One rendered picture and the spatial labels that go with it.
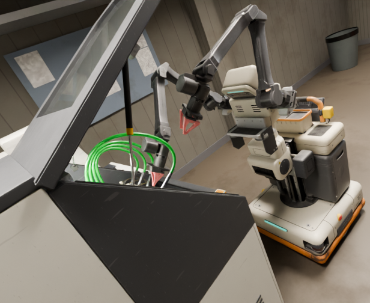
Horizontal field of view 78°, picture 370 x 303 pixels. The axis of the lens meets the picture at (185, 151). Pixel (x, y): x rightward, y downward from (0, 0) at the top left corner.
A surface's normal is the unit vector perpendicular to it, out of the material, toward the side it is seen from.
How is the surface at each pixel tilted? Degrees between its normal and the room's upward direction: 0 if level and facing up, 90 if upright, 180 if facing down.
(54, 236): 90
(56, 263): 90
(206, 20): 90
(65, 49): 90
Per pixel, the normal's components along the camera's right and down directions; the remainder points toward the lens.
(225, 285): 0.65, 0.06
